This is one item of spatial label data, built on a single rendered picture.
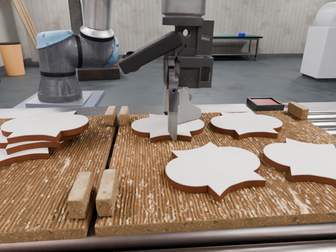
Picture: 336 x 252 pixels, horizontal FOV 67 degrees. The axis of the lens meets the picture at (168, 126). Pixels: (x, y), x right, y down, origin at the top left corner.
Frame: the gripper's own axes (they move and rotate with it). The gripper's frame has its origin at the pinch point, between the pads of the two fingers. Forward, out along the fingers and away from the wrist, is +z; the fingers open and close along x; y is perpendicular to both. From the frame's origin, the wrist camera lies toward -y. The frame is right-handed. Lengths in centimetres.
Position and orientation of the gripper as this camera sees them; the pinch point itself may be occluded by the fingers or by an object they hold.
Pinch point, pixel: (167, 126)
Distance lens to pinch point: 50.8
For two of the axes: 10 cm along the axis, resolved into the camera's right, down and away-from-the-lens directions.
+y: 10.0, -0.1, 0.9
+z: -0.2, 9.3, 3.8
